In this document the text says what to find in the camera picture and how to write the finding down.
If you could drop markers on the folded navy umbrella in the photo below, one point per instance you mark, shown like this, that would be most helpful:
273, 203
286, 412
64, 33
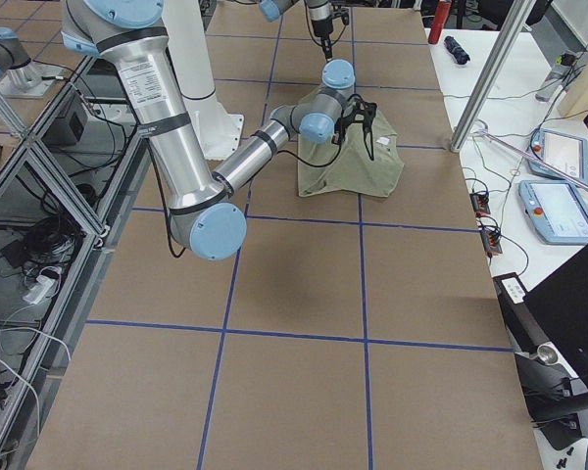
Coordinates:
455, 49

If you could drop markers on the red cylinder bottle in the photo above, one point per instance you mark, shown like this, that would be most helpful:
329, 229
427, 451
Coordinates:
439, 20

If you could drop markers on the silver reacher grabber tool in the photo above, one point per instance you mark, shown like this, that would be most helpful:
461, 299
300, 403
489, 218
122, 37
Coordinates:
536, 166

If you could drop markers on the far blue teach pendant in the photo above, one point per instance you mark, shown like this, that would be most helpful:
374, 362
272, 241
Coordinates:
565, 152

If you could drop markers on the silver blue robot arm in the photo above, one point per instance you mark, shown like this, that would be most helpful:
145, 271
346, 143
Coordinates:
134, 36
311, 20

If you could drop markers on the white power strip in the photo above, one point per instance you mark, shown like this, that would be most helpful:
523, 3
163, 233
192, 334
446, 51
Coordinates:
42, 289

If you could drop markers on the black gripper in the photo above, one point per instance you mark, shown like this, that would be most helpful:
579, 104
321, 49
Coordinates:
367, 126
319, 24

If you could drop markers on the olive green long-sleeve shirt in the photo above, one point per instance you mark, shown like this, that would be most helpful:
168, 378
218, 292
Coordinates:
327, 167

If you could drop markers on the blue teach pendant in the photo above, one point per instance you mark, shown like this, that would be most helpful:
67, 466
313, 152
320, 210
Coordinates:
556, 211
565, 152

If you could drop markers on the black laptop computer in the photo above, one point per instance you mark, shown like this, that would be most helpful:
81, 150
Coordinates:
555, 310

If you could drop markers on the near blue teach pendant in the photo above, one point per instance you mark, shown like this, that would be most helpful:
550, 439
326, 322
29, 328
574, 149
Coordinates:
556, 211

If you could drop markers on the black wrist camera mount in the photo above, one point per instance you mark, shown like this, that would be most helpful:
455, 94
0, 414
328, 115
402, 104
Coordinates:
340, 13

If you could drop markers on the aluminium frame post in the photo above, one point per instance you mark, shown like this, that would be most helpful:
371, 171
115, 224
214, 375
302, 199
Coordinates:
511, 28

